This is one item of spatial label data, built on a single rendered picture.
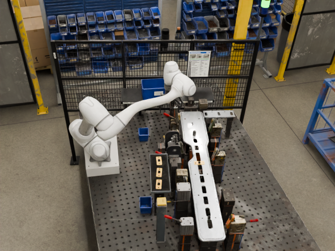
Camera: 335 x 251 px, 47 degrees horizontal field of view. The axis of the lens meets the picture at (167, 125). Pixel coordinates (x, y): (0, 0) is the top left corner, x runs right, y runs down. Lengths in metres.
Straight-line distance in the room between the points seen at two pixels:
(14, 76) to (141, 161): 2.21
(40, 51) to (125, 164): 2.86
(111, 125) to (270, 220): 1.51
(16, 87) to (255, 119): 3.10
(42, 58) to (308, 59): 3.95
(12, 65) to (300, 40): 3.89
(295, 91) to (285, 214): 2.95
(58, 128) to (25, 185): 0.95
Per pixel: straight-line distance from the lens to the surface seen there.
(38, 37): 5.75
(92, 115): 2.54
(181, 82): 2.50
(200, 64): 3.72
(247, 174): 3.51
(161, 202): 2.63
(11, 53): 4.87
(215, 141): 3.32
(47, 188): 4.35
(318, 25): 5.96
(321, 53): 6.28
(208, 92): 3.80
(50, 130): 5.02
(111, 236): 3.04
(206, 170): 3.06
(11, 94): 5.21
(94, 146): 3.08
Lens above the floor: 3.24
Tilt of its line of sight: 41 degrees down
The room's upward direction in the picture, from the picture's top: 2 degrees clockwise
